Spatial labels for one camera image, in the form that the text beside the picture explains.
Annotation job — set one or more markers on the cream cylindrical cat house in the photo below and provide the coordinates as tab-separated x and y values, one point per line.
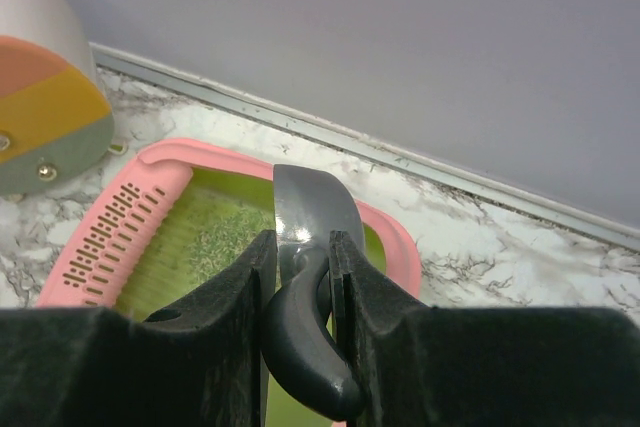
56	121

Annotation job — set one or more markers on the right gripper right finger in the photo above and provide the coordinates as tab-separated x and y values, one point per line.
422	365

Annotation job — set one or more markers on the pink and green litter box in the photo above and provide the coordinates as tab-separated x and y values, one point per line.
120	232

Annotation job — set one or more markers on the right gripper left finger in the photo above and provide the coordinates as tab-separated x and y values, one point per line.
194	362

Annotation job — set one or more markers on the grey metal litter scoop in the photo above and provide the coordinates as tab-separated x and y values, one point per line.
296	345

